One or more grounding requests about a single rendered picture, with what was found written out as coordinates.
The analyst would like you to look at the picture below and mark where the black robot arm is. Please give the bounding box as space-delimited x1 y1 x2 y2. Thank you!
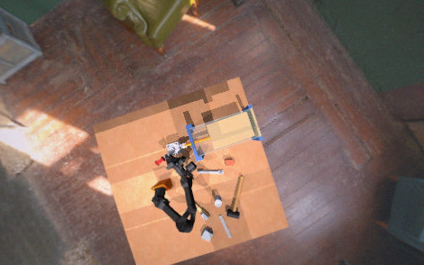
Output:
152 161 197 233

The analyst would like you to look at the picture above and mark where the black-headed hammer with wooden handle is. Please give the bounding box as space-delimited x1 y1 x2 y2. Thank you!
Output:
227 176 244 219

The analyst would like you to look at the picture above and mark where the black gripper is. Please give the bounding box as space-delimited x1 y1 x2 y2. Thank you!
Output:
164 154 184 173

